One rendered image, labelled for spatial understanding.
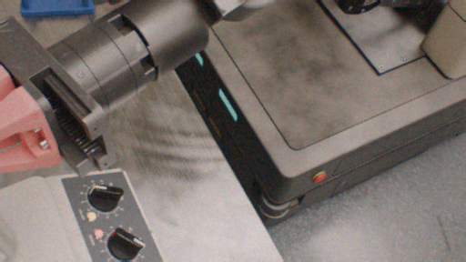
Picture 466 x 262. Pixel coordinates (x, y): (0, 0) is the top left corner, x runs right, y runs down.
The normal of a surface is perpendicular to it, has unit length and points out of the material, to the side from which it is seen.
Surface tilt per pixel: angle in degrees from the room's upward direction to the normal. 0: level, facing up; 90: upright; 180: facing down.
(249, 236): 0
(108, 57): 33
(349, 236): 0
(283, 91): 0
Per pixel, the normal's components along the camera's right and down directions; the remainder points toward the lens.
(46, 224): 0.09, -0.52
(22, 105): -0.18, -0.27
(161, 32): 0.51, 0.03
